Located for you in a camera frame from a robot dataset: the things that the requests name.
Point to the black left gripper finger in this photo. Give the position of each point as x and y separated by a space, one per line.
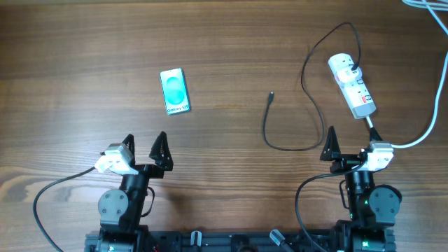
129 142
160 153

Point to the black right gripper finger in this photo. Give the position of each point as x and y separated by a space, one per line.
331 149
374 135

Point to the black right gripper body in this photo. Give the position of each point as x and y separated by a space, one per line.
346 162

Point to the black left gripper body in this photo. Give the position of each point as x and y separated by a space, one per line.
153 171

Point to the teal Galaxy smartphone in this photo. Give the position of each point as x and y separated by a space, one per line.
175 91

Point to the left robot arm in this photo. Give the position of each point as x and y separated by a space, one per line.
122 209

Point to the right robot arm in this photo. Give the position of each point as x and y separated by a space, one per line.
373 208

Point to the white USB charger plug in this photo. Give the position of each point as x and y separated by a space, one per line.
347 74

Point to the white power strip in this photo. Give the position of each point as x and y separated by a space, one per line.
355 93

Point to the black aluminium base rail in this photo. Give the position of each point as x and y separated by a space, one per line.
249 241

